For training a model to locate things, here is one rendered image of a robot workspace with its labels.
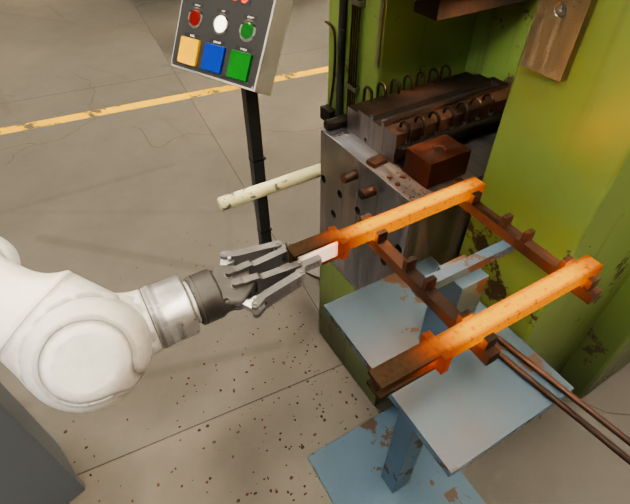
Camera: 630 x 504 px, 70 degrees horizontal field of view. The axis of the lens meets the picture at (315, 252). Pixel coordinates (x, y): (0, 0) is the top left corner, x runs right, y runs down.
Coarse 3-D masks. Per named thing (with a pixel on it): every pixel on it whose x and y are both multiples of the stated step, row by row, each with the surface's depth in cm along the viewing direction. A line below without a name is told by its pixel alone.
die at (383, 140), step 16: (448, 80) 128; (464, 80) 125; (480, 80) 125; (496, 80) 123; (400, 96) 120; (416, 96) 118; (432, 96) 116; (464, 96) 116; (480, 96) 118; (496, 96) 118; (352, 112) 116; (368, 112) 112; (416, 112) 110; (448, 112) 111; (464, 112) 111; (352, 128) 118; (368, 128) 112; (384, 128) 106; (400, 128) 106; (416, 128) 106; (432, 128) 108; (368, 144) 115; (384, 144) 109; (400, 144) 106; (400, 160) 109
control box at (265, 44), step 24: (192, 0) 133; (216, 0) 129; (240, 0) 125; (264, 0) 121; (288, 0) 124; (240, 24) 126; (264, 24) 123; (240, 48) 127; (264, 48) 124; (264, 72) 127
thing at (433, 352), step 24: (576, 264) 68; (600, 264) 68; (528, 288) 64; (552, 288) 64; (480, 312) 61; (504, 312) 61; (528, 312) 63; (432, 336) 58; (456, 336) 59; (480, 336) 59; (408, 360) 56; (432, 360) 56; (384, 384) 53
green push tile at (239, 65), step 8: (232, 56) 128; (240, 56) 127; (248, 56) 126; (232, 64) 128; (240, 64) 127; (248, 64) 126; (232, 72) 129; (240, 72) 128; (248, 72) 127; (240, 80) 128
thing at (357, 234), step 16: (448, 192) 81; (464, 192) 81; (400, 208) 78; (416, 208) 78; (432, 208) 79; (368, 224) 75; (384, 224) 75; (400, 224) 77; (304, 240) 70; (320, 240) 70; (336, 240) 70; (352, 240) 72; (368, 240) 75; (336, 256) 73
